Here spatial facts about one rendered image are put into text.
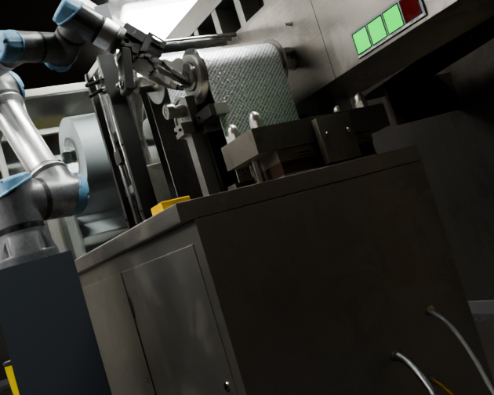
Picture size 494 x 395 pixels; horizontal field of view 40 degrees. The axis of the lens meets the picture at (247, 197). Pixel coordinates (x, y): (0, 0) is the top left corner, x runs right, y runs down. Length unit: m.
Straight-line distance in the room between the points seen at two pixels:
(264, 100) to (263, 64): 0.10
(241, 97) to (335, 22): 0.31
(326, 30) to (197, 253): 0.76
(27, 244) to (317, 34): 0.93
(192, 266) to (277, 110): 0.59
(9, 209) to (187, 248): 0.55
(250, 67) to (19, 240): 0.74
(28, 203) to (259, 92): 0.65
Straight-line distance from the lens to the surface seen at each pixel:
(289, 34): 1.97
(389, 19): 1.65
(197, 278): 1.38
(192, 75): 1.76
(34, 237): 1.75
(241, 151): 1.57
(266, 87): 1.81
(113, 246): 1.73
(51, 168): 1.88
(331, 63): 1.84
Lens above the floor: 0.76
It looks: 5 degrees up
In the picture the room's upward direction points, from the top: 17 degrees counter-clockwise
